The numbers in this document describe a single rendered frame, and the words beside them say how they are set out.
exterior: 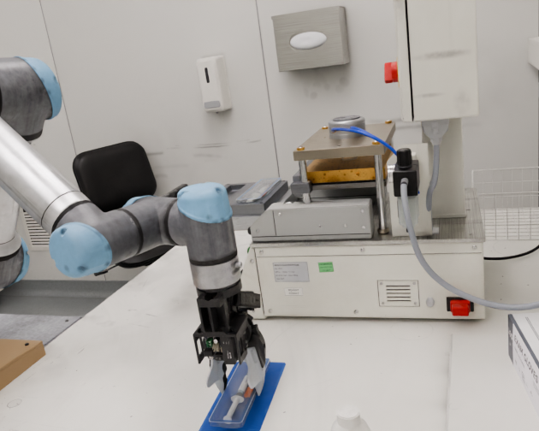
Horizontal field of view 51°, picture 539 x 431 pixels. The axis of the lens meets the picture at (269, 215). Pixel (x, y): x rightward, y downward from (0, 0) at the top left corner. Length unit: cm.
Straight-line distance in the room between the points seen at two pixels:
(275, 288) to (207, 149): 184
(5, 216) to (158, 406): 50
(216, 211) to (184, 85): 218
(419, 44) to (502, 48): 161
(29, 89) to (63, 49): 225
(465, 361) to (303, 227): 40
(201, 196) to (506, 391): 52
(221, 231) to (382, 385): 39
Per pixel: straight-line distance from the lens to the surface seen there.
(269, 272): 119
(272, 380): 104
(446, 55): 104
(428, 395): 98
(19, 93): 108
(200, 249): 83
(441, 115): 105
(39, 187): 86
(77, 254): 78
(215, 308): 87
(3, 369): 126
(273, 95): 279
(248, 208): 123
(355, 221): 111
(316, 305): 119
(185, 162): 305
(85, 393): 114
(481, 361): 98
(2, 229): 127
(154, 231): 86
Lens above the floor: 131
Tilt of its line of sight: 16 degrees down
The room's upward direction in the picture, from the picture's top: 8 degrees counter-clockwise
